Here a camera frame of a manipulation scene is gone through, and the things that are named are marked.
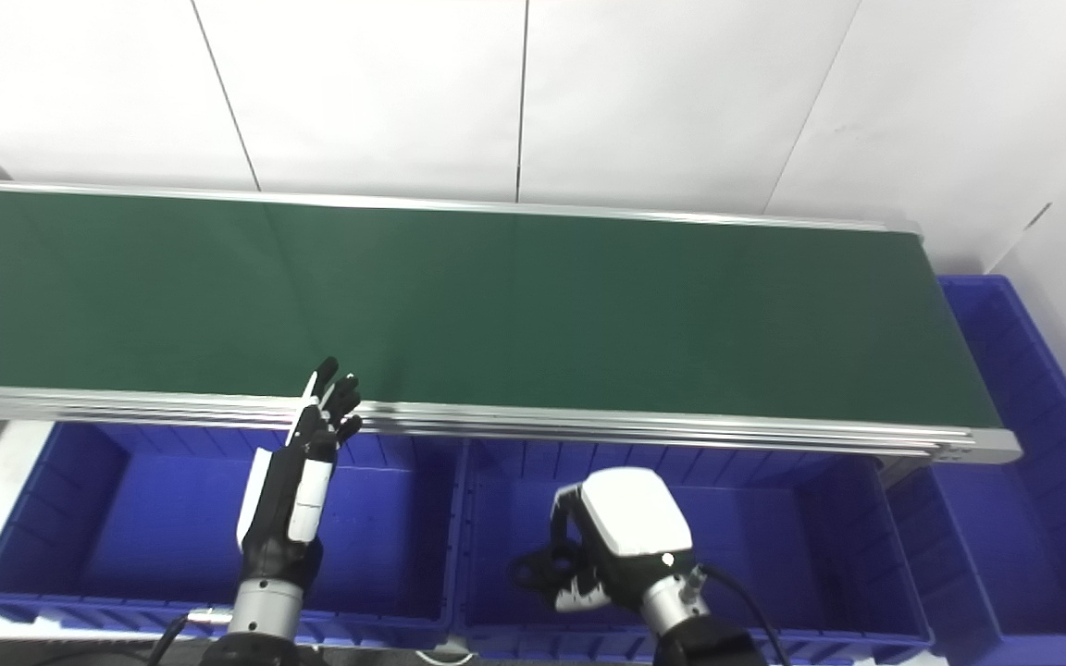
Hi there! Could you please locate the black flanged metal part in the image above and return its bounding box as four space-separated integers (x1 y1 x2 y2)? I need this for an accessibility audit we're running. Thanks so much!
507 546 589 598

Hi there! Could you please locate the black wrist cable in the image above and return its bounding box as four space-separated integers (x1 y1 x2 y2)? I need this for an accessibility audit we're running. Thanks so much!
143 610 236 666
698 562 795 666

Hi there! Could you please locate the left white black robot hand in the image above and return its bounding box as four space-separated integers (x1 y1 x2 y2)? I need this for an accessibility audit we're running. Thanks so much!
235 357 365 586

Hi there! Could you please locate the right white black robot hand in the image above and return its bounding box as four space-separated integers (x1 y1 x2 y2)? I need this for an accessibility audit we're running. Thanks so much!
547 467 697 619

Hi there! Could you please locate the blue plastic bin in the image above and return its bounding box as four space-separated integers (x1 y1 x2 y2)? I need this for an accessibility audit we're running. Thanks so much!
885 274 1066 666
0 421 470 649
450 438 937 663

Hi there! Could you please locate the green conveyor belt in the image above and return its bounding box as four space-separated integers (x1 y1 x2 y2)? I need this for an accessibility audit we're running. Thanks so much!
0 190 1002 431
0 179 1023 464

